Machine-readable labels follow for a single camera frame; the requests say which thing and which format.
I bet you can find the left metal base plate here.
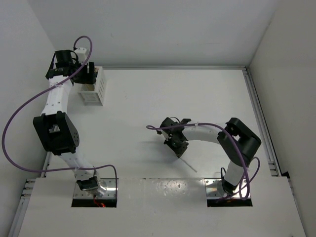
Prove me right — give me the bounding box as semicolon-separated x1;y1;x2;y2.
73;178;117;199

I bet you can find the white two-slot organizer box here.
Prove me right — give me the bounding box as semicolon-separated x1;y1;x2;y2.
78;67;107;106

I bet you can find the metal base plate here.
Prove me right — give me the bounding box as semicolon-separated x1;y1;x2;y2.
73;178;117;199
204;179;247;200

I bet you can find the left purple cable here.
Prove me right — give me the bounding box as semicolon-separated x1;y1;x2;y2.
1;36;118;180

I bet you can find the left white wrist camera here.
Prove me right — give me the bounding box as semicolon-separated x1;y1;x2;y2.
74;47;88;63

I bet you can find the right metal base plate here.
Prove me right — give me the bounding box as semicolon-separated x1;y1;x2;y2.
204;179;247;200

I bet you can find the aluminium frame rail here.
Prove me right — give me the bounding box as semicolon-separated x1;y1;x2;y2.
242;67;282;177

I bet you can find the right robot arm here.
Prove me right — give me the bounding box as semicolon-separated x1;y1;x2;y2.
157;117;262;195

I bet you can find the thin clear silver stick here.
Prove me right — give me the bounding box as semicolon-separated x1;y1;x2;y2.
179;158;198;173

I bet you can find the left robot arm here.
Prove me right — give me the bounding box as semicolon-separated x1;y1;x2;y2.
33;47;101;196

